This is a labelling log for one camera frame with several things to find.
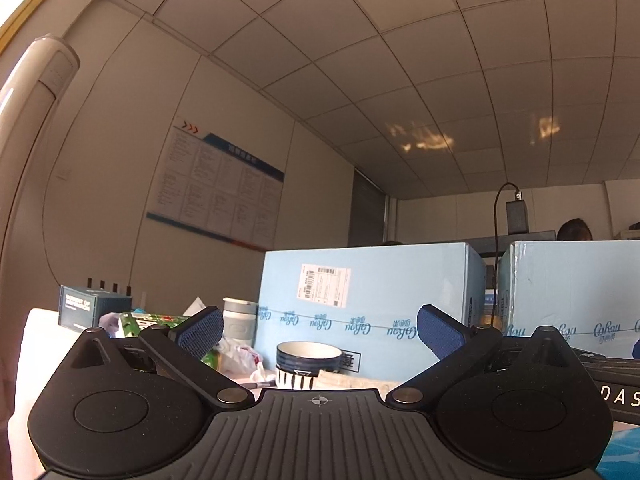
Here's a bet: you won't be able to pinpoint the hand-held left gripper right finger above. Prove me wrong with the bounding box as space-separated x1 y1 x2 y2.
384 304 586 407

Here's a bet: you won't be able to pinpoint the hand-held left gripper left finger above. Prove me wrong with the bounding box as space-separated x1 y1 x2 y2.
65 306 257 407

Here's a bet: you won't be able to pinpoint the grey and white cup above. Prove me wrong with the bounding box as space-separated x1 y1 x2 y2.
222 297 259 347

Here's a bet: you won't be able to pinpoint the crumpled plastic bag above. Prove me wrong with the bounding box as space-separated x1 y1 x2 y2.
215 336 277 383

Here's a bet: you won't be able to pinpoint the green snack packet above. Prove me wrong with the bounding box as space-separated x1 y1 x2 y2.
117 311 223 372

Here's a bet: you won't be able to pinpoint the blue printed sheet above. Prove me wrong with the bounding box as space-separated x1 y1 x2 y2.
597 422 640 480

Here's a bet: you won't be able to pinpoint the large light blue cardboard box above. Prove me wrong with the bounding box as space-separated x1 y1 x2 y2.
255 242 488 382

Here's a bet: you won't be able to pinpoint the black router antennas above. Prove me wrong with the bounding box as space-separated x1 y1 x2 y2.
86 276 132 297

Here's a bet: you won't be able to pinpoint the dark blue small box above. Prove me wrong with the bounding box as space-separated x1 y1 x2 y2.
58 285 134 332

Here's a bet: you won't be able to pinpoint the blue striped bowl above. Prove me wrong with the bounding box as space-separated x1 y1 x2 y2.
275 341 343 391

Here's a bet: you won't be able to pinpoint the black power adapter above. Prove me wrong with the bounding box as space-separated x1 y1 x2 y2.
506 189 531 235

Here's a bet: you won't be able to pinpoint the grey roller blind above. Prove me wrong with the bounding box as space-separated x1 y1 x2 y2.
347 167 388 248

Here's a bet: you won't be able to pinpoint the person's head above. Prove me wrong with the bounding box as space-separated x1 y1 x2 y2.
556 218 594 242

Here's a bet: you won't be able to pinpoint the white standing air conditioner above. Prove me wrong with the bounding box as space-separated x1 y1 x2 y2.
0 34 81 341

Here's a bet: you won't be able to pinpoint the black cable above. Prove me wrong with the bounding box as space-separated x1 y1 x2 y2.
492 182 519 331

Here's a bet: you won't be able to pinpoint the wall poster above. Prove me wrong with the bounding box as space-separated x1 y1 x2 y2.
146 114 286 252

